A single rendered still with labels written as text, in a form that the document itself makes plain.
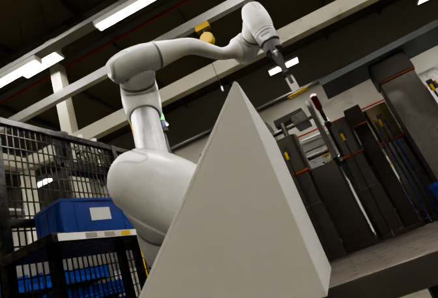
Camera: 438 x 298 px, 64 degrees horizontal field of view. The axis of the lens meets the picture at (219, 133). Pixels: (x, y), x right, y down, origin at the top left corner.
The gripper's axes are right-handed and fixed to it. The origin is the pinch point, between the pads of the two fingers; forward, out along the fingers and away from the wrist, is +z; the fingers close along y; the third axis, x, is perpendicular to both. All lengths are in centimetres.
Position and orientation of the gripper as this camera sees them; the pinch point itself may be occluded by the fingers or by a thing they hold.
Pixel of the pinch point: (292, 84)
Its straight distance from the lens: 138.9
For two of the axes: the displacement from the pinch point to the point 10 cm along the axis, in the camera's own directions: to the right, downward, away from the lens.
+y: -3.7, -2.1, -9.1
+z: 3.8, 8.6, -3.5
